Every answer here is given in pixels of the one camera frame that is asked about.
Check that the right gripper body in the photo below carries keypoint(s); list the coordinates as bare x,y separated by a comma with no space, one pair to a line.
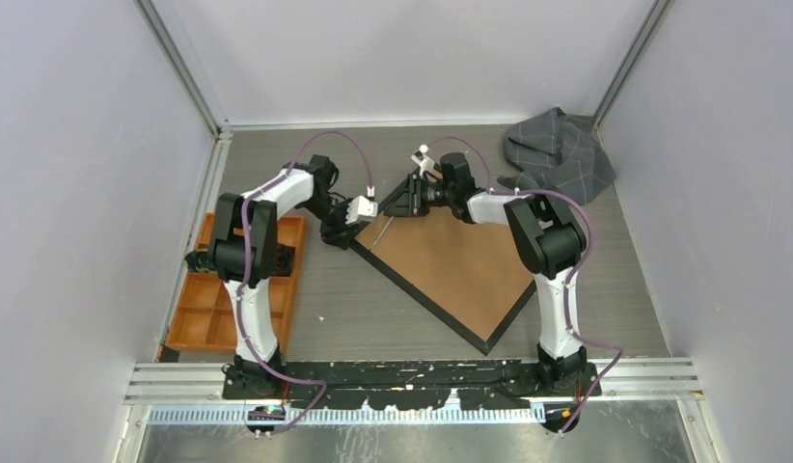
437,194

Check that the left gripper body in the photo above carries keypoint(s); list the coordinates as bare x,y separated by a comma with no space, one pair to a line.
333,216

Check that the yellow handled screwdriver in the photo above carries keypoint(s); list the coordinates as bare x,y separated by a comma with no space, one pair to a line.
382,232

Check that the black picture frame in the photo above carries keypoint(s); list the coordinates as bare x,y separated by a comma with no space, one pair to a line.
468,276

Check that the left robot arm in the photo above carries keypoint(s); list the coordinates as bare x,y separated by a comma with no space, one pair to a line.
243,249

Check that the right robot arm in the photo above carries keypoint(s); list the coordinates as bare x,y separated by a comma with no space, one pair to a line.
547,235

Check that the grey checked cloth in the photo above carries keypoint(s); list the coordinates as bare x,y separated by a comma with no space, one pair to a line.
556,150

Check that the orange wooden divided tray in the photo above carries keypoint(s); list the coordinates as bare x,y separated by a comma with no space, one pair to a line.
203,319

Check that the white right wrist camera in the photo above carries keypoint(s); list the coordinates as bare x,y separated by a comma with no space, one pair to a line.
426,165

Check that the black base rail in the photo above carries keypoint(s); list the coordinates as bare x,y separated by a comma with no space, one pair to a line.
405,385

